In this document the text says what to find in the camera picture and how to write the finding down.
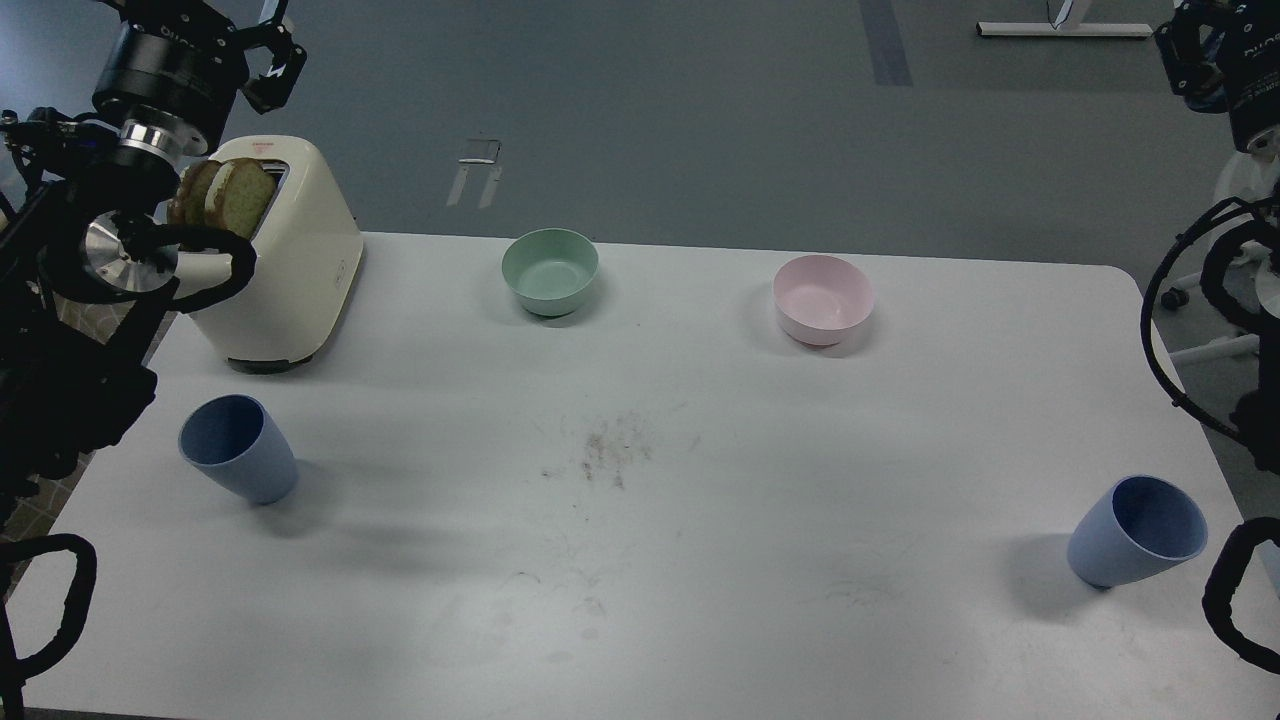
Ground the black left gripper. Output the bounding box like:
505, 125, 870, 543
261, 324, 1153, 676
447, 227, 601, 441
92, 1, 308, 152

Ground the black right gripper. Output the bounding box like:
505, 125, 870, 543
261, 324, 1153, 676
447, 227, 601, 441
1155, 1, 1279, 152

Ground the blue cup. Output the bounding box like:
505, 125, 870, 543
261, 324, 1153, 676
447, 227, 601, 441
1066, 475, 1210, 588
178, 395, 300, 505

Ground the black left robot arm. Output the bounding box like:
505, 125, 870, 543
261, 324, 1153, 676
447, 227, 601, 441
1, 1, 307, 520

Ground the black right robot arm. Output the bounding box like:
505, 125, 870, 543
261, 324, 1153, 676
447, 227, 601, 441
1140, 1, 1279, 474

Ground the toast slice front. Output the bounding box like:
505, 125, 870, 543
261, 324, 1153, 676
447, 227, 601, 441
204, 158, 276, 240

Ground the toast slice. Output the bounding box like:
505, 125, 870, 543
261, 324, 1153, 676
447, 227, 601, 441
204, 158, 276, 240
166, 159, 223, 227

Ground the toast slice back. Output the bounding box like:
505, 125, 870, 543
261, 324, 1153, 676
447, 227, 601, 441
166, 159, 223, 227

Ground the cream white toaster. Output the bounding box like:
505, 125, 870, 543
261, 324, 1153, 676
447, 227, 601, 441
192, 135, 364, 373

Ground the white desk foot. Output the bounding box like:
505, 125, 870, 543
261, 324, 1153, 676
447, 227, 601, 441
975, 1, 1155, 40

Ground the green bowl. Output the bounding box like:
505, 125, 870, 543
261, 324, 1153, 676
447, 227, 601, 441
500, 228, 600, 318

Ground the pink bowl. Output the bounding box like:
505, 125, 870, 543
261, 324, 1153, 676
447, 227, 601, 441
771, 254, 876, 347

